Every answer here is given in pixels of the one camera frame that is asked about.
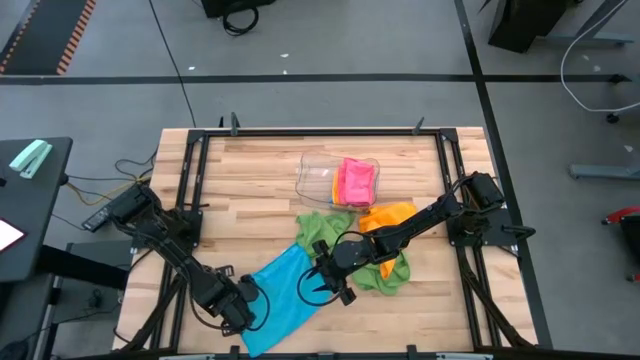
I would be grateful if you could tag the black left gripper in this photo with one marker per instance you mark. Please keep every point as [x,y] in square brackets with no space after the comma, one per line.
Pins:
[245,300]

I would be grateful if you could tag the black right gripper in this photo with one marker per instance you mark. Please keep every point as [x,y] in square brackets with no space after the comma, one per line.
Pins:
[347,262]

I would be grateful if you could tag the blue microfiber towel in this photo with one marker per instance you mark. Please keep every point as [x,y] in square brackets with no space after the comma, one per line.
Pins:
[280,300]

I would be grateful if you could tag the green microfiber towel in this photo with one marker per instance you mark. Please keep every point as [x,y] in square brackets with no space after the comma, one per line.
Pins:
[320,230]
[395,282]

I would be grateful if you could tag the orange microfiber towel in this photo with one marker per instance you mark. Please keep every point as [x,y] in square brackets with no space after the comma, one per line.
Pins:
[390,215]
[336,192]

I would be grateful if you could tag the clear plastic bin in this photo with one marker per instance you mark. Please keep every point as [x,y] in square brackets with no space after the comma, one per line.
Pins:
[312,180]

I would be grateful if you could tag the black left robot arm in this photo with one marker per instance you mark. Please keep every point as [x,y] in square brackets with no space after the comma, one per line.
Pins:
[170,245]

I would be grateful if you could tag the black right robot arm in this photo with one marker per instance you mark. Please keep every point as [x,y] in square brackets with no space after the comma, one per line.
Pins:
[435,215]

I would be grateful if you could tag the black power adapter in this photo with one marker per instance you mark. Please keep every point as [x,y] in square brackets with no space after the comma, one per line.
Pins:
[97,220]

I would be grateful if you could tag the black desk base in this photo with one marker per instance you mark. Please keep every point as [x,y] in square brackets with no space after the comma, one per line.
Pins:
[80,265]

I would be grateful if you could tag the black side desk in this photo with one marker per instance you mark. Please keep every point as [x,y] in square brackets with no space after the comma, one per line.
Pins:
[30,210]

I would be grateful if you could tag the mint green stapler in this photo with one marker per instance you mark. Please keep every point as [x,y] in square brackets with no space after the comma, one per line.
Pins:
[30,157]

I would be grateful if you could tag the black equipment box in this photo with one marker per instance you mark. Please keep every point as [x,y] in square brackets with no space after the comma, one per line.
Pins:
[215,6]

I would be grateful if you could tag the grey desk foot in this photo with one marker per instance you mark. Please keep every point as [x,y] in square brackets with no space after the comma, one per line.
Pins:
[605,171]

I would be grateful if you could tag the red chair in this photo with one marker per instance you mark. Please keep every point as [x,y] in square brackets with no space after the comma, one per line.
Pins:
[622,214]

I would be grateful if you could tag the black cabinet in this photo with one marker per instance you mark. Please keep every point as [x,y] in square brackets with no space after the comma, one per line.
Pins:
[525,22]

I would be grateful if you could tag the black mat orange striped edge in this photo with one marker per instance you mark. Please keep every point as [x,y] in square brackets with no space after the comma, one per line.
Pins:
[45,35]

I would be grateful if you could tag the black caster wheel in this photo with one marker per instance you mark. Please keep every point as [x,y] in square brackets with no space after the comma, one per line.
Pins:
[613,118]

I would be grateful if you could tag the grey desk leg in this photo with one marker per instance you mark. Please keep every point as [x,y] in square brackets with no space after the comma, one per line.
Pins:
[590,37]

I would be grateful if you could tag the black table edge bracket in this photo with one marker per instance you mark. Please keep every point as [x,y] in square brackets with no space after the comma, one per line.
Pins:
[234,352]
[411,352]

